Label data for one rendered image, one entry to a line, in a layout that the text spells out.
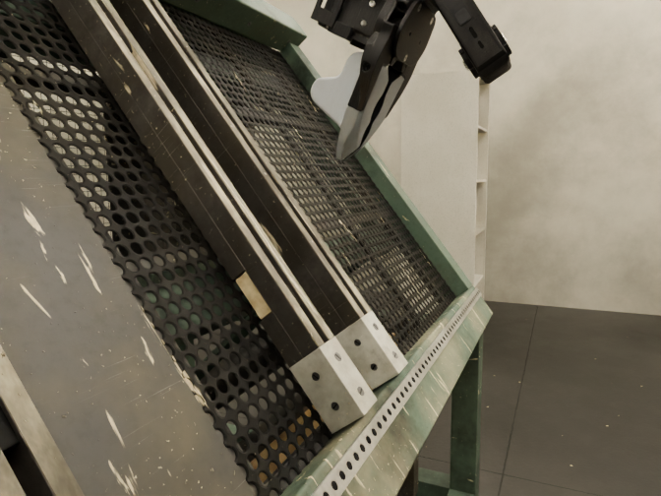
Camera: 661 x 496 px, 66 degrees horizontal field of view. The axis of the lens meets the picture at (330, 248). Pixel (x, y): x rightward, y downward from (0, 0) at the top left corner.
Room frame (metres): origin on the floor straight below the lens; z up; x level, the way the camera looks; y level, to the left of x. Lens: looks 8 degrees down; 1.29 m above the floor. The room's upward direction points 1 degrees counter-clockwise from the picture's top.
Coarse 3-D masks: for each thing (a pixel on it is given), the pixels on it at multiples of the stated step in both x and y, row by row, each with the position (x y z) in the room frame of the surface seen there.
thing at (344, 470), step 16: (464, 304) 1.51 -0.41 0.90; (448, 336) 1.25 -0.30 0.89; (432, 352) 1.11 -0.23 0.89; (416, 368) 1.00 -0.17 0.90; (400, 384) 0.91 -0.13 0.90; (416, 384) 0.96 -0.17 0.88; (400, 400) 0.88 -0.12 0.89; (384, 416) 0.80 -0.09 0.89; (368, 432) 0.74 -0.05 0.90; (384, 432) 0.77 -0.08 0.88; (352, 448) 0.69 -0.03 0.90; (368, 448) 0.72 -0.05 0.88; (336, 464) 0.65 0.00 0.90; (352, 464) 0.67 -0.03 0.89; (336, 480) 0.63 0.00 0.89
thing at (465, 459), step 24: (480, 360) 1.68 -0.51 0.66; (456, 384) 1.67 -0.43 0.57; (480, 384) 1.69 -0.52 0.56; (456, 408) 1.67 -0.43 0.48; (480, 408) 1.71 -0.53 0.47; (456, 432) 1.67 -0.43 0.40; (456, 456) 1.67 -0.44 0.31; (408, 480) 1.59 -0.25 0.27; (432, 480) 1.73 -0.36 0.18; (456, 480) 1.67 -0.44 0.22
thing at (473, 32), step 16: (448, 0) 0.41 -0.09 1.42; (464, 0) 0.41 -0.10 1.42; (448, 16) 0.41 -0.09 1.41; (464, 16) 0.41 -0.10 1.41; (480, 16) 0.40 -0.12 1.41; (464, 32) 0.41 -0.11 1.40; (480, 32) 0.40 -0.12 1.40; (496, 32) 0.41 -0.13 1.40; (464, 48) 0.41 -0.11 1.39; (480, 48) 0.40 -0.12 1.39; (496, 48) 0.40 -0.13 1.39; (464, 64) 0.42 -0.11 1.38; (480, 64) 0.40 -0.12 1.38; (496, 64) 0.40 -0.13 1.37
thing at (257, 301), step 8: (240, 280) 0.83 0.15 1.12; (248, 280) 0.83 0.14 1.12; (248, 288) 0.83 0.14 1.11; (256, 288) 0.82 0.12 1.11; (248, 296) 0.83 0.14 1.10; (256, 296) 0.82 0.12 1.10; (256, 304) 0.82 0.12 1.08; (264, 304) 0.82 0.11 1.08; (256, 312) 0.82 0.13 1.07; (264, 312) 0.82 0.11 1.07
